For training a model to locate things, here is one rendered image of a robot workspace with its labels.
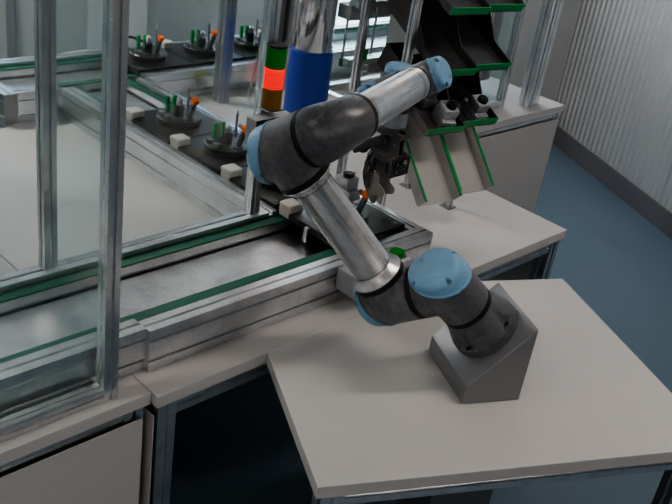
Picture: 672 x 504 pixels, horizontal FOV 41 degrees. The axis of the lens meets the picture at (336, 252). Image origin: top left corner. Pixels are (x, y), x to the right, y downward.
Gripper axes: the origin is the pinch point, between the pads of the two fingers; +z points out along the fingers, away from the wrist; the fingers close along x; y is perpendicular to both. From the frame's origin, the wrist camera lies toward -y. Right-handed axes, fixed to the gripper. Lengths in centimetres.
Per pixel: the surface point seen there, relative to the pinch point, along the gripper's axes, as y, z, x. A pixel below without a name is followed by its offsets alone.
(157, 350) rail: 9, 16, -70
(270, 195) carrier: -27.6, 9.2, -9.3
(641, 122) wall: -84, 60, 328
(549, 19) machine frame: -61, -18, 164
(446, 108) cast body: -1.6, -19.6, 26.0
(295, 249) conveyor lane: -8.2, 14.7, -16.5
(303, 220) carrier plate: -11.9, 9.3, -11.3
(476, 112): -1.2, -16.6, 39.5
